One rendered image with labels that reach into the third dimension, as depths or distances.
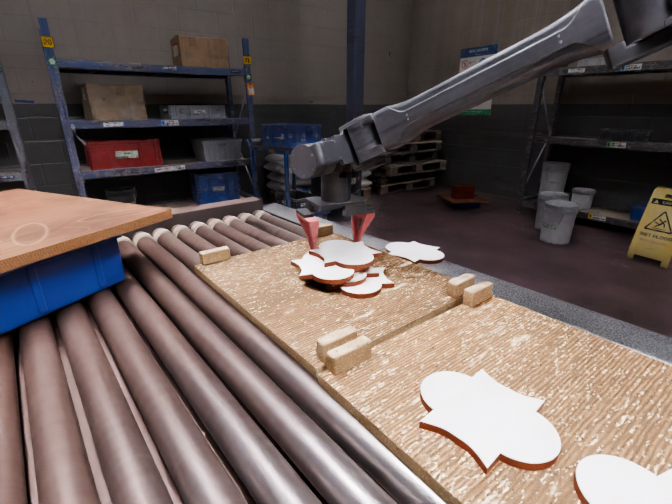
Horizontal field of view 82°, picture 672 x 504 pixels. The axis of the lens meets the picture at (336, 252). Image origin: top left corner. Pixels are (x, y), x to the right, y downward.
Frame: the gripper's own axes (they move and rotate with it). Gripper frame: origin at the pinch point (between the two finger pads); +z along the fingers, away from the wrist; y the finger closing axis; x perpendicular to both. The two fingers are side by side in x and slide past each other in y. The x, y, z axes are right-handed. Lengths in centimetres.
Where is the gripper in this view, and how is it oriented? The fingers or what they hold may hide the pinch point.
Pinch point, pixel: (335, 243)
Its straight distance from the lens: 77.1
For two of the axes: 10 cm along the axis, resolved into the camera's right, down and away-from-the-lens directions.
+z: -0.2, 9.3, 3.7
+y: 8.9, -1.5, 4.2
